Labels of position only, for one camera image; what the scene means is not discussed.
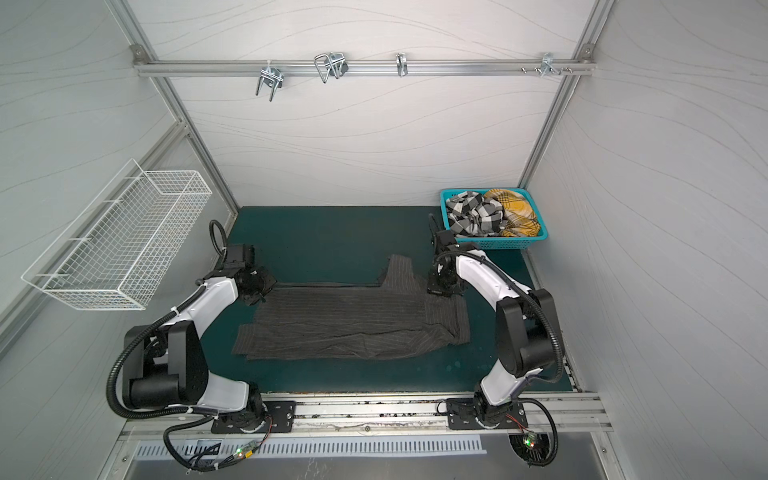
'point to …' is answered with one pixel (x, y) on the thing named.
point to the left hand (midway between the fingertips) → (274, 278)
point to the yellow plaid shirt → (519, 217)
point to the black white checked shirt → (470, 213)
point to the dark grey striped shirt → (329, 320)
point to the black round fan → (532, 446)
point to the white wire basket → (117, 251)
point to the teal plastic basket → (497, 241)
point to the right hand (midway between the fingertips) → (444, 284)
